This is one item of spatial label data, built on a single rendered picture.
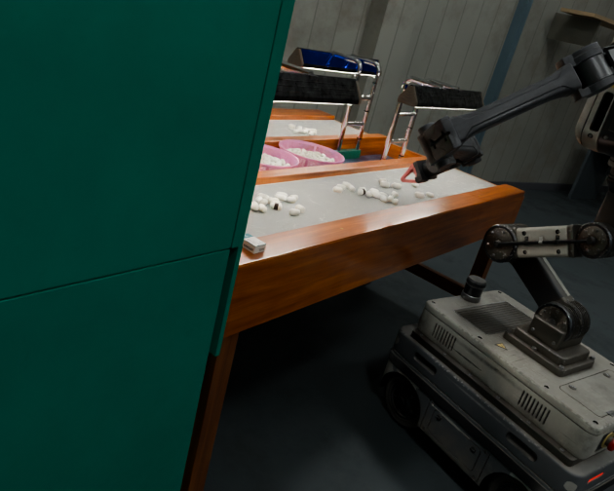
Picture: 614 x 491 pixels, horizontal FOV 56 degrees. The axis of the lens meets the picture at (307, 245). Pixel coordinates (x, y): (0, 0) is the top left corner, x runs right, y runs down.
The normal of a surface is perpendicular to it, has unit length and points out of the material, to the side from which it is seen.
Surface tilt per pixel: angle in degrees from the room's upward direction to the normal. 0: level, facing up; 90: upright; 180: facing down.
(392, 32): 90
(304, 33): 90
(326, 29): 90
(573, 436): 90
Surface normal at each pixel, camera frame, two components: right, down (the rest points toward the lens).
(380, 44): 0.54, 0.45
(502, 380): -0.81, 0.05
